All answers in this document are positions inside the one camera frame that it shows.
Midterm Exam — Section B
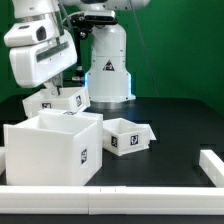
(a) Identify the grey hanging cable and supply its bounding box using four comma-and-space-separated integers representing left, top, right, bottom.
129, 0, 160, 98

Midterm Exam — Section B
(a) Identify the white right fence rail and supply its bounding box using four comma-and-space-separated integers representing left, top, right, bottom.
199, 150, 224, 188

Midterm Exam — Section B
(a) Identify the white fence rail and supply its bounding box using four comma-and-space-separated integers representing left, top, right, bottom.
0, 147, 6, 175
0, 186, 224, 215
199, 150, 224, 188

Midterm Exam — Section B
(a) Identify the white drawer cabinet frame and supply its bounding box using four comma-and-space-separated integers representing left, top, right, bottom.
4, 109, 103, 186

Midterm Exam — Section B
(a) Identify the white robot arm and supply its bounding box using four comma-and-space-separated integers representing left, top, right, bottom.
4, 0, 150, 103

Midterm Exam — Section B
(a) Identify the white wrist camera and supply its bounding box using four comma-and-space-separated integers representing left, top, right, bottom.
4, 18, 64, 47

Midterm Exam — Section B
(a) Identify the white flat panel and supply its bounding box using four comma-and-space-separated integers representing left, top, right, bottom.
138, 124, 156, 140

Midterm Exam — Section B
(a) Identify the white left fence rail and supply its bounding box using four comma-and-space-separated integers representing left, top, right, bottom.
0, 147, 6, 175

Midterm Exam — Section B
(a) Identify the white front fence rail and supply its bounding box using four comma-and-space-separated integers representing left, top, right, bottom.
0, 186, 224, 215

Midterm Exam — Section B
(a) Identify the white small drawer box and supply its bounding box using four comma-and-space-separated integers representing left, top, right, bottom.
103, 118, 151, 156

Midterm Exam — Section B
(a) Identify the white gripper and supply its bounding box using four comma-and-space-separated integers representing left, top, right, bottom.
9, 31, 77, 95

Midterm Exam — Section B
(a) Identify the black camera on stand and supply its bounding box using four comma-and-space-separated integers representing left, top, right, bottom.
69, 10, 118, 86

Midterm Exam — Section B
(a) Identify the white drawer with knob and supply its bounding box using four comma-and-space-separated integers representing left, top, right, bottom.
23, 87, 90, 118

